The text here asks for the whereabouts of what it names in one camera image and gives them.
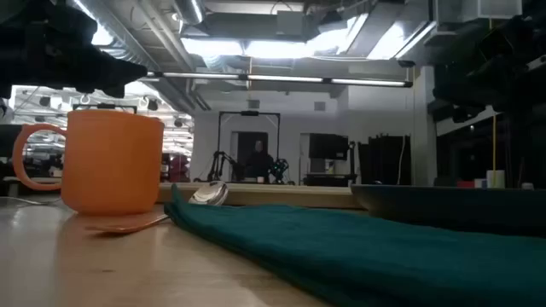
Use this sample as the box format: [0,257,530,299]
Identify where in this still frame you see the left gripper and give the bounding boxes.
[0,3,148,99]

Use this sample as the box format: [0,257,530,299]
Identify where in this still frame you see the orange plastic mug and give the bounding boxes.
[11,108,166,216]

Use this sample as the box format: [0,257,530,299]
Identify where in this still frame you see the dark teal plate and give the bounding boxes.
[350,182,546,239]

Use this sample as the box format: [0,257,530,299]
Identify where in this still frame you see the spoon with orange handle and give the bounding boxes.
[84,180,229,235]

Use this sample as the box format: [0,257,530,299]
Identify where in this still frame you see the dark green cloth napkin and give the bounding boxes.
[163,182,546,307]

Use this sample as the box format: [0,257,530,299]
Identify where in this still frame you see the white cup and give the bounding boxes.
[485,169,506,189]

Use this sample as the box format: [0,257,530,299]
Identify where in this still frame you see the black curtain panel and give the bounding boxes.
[357,135,413,187]

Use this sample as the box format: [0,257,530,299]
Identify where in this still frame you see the black monitor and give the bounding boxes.
[308,133,350,161]

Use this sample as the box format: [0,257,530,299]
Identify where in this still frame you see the long ceiling light bar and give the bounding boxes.
[147,71,414,89]

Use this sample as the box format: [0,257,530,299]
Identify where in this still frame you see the person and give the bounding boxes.
[245,140,275,182]

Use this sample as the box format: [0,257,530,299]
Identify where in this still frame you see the black rig frame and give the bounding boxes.
[217,110,282,183]

